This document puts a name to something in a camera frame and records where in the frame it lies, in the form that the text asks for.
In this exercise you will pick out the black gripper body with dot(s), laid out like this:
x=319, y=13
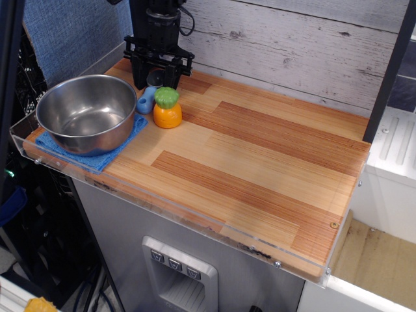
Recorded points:
x=160, y=45

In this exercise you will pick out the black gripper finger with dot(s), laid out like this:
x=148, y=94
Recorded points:
x=140, y=69
x=173, y=72

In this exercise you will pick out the blue handled grey spoon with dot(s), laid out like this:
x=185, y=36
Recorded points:
x=145, y=102

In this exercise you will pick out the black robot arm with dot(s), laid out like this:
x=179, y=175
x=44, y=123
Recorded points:
x=143, y=11

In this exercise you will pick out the orange toy carrot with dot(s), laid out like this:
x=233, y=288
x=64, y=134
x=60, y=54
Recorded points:
x=167, y=112

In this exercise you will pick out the stainless steel bowl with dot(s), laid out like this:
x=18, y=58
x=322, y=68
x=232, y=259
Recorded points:
x=88, y=115

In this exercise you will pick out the blue fabric panel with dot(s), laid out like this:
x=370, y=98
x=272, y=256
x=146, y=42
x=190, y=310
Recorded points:
x=73, y=38

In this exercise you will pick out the blue cloth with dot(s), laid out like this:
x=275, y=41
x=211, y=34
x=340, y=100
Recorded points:
x=96, y=163

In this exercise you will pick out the clear acrylic edge guard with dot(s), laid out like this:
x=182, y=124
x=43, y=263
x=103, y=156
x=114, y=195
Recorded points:
x=276, y=186

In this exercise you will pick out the grey toy fridge cabinet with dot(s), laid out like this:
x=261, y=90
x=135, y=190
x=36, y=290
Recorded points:
x=244, y=282

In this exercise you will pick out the silver dispenser panel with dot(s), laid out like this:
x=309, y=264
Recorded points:
x=180, y=282

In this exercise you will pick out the yellow object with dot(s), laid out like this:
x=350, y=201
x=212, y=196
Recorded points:
x=39, y=305

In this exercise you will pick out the white toy sink unit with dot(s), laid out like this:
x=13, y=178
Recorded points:
x=374, y=268

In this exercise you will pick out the black right post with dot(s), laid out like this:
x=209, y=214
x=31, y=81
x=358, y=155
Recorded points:
x=401, y=45

